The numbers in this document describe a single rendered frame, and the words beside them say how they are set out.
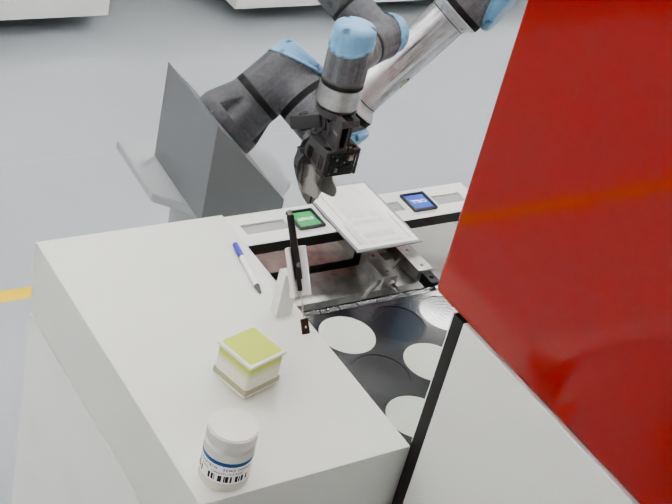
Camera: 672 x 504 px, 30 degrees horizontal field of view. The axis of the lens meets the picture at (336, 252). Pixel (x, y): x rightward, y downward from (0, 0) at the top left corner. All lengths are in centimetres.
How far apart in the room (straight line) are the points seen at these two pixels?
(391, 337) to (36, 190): 206
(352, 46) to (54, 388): 76
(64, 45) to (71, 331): 298
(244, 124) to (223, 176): 14
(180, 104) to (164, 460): 96
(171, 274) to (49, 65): 274
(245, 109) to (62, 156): 175
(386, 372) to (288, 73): 73
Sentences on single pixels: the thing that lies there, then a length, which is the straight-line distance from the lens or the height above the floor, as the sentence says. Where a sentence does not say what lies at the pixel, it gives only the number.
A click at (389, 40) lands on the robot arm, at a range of 218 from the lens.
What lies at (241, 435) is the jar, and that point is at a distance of 169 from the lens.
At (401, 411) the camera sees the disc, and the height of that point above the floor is 90.
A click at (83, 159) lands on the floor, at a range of 423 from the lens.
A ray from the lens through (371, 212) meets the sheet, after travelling 238.
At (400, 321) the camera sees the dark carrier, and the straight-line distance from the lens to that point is 223.
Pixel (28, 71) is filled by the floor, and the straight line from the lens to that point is 472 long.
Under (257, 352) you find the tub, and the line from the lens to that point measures 187.
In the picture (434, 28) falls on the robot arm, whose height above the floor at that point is 124.
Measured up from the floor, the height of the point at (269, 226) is 96.
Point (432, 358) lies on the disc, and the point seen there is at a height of 90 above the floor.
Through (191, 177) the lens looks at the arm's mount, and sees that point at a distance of 252.
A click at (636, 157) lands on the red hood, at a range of 143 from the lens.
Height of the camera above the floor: 220
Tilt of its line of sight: 33 degrees down
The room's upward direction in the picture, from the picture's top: 14 degrees clockwise
